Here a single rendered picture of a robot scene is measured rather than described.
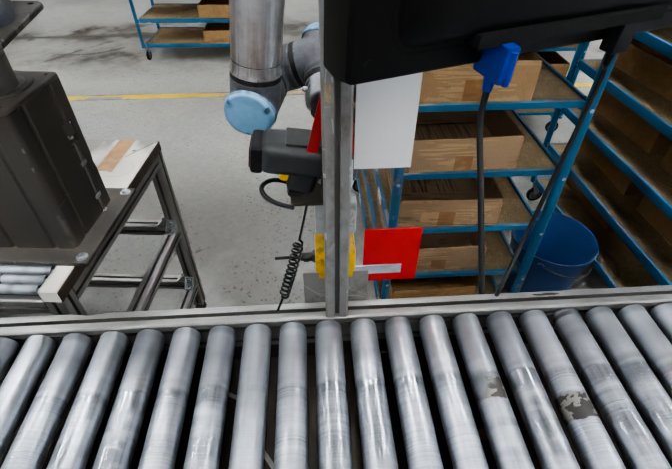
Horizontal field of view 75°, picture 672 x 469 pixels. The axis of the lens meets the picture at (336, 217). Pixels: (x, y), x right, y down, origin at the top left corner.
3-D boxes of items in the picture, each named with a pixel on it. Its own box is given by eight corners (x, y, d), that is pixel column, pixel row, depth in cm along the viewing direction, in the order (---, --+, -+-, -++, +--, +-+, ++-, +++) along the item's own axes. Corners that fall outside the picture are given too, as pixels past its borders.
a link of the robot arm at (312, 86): (357, 73, 81) (305, 67, 79) (358, 95, 80) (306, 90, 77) (345, 101, 89) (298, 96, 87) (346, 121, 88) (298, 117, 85)
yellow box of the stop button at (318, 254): (351, 246, 87) (351, 219, 82) (355, 278, 81) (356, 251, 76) (277, 249, 86) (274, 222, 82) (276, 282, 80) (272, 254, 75)
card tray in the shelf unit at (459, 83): (391, 44, 137) (394, 10, 130) (488, 44, 137) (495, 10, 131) (407, 101, 106) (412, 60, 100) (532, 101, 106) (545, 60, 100)
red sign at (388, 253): (414, 276, 83) (422, 226, 75) (414, 280, 82) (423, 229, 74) (330, 280, 82) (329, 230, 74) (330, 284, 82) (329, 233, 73)
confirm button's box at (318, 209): (354, 222, 76) (355, 190, 71) (355, 234, 73) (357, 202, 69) (314, 223, 75) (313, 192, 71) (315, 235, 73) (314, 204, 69)
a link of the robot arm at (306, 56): (309, 55, 94) (353, 42, 91) (311, 104, 90) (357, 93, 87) (291, 25, 86) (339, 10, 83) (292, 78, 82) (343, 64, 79)
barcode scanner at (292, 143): (251, 177, 72) (252, 120, 66) (322, 183, 74) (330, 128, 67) (247, 202, 67) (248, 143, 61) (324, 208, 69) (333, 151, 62)
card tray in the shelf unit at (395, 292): (373, 234, 188) (374, 216, 182) (442, 230, 190) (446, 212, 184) (390, 309, 157) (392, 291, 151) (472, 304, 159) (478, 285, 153)
